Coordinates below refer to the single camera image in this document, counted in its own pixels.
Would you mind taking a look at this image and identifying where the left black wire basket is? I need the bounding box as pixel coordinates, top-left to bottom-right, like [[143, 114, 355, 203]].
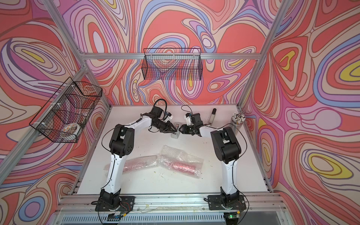
[[29, 78, 103, 143]]

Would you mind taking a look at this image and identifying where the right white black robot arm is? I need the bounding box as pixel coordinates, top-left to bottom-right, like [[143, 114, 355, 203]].
[[179, 112, 246, 212]]

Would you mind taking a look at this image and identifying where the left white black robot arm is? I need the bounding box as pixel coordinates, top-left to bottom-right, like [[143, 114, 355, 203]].
[[95, 106, 177, 213]]

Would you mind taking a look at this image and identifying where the aluminium front rail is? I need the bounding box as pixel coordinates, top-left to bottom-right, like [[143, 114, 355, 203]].
[[50, 192, 293, 225]]

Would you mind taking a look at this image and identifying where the black wire basket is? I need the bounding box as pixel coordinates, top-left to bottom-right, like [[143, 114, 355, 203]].
[[141, 47, 203, 81], [29, 78, 103, 143]]

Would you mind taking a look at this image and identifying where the back black wire basket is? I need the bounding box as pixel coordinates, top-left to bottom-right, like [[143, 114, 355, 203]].
[[141, 47, 203, 81]]

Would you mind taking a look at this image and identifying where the silver black marker tube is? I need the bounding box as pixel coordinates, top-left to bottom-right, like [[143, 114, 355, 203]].
[[208, 108, 217, 125]]

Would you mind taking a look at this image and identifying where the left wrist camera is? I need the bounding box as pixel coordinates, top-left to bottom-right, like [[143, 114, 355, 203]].
[[163, 112, 173, 122]]

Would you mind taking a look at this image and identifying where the grey tape dispenser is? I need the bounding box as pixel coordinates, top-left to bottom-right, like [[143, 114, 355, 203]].
[[171, 122, 181, 139]]

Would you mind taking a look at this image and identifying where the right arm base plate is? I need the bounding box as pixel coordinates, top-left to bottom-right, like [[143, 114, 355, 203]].
[[204, 195, 247, 212]]

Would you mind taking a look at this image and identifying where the metal cup of pencils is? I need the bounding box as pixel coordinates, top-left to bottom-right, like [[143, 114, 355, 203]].
[[231, 113, 246, 128]]

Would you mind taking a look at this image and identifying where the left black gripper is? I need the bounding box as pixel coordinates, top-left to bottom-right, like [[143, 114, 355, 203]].
[[153, 120, 178, 134]]

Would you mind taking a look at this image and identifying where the bubble wrap sheet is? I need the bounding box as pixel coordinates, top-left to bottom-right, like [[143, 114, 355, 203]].
[[157, 145, 204, 179], [103, 155, 159, 176]]

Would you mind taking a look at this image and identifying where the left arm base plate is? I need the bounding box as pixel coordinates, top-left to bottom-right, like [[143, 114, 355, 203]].
[[95, 196, 135, 212]]

